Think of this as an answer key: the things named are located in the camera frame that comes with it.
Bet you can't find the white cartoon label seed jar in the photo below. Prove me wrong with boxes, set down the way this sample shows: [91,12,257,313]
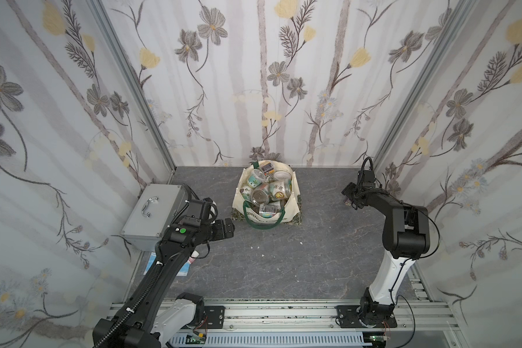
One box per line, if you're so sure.
[269,171,292,201]

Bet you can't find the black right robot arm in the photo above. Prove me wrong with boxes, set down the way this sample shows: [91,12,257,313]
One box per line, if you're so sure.
[342,157,431,328]

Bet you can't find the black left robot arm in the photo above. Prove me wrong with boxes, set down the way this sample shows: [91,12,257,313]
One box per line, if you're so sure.
[92,198,235,347]

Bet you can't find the grey label seed jar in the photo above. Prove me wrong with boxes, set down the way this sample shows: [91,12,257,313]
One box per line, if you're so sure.
[259,202,283,218]

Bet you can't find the teal label seed jar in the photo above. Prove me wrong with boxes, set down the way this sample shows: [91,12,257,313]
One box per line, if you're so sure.
[246,168,267,189]

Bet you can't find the cream canvas tote bag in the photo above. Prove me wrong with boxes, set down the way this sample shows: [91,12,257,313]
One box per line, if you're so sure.
[231,160,302,230]

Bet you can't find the blue face mask pack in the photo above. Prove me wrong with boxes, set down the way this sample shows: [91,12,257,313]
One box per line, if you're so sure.
[143,251,193,277]

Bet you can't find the grey metal case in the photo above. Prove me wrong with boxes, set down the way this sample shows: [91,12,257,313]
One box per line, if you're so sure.
[120,184,188,252]

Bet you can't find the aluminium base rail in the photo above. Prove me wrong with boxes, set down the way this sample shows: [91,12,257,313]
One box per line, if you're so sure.
[108,298,458,348]

